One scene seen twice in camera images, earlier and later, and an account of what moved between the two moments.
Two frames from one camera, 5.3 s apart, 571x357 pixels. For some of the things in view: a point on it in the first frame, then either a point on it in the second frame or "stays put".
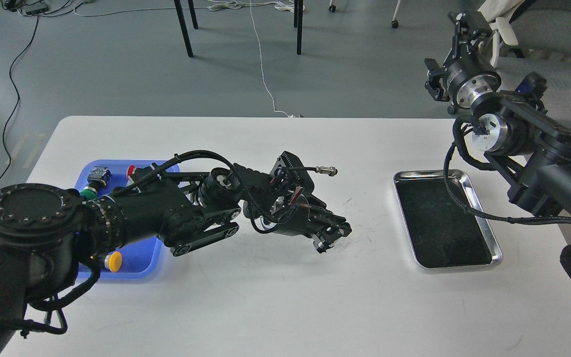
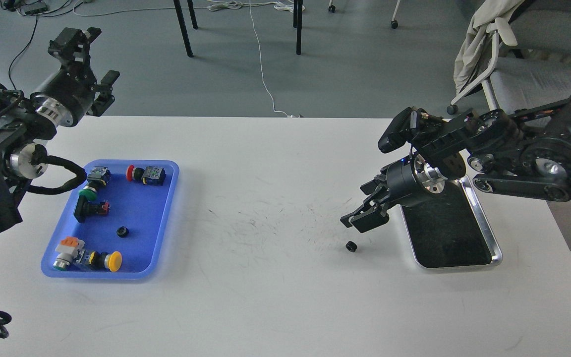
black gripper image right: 471,73 to 400,183
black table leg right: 298,17 stays put
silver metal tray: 441,233 stays put
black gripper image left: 285,204 to 67,97
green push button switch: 98,175 stays put
